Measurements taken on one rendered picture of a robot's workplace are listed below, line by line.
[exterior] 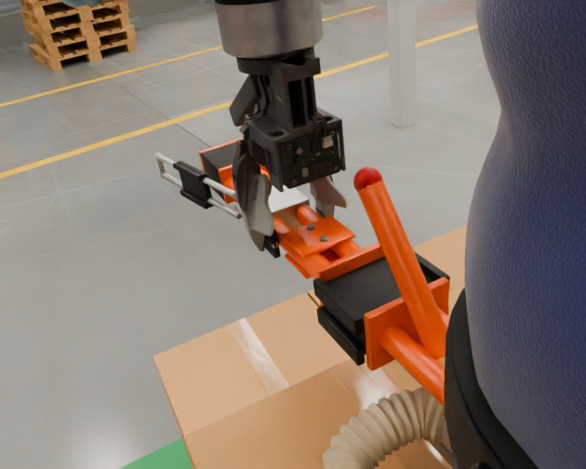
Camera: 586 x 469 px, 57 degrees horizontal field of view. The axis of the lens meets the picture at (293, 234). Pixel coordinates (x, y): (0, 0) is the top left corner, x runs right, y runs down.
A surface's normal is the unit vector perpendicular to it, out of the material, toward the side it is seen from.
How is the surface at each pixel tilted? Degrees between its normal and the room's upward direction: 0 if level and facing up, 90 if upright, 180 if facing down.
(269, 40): 90
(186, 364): 0
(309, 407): 0
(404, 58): 90
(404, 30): 90
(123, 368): 0
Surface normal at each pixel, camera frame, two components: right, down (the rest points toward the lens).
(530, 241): -0.96, -0.01
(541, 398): -0.94, 0.30
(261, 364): -0.12, -0.84
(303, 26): 0.62, 0.36
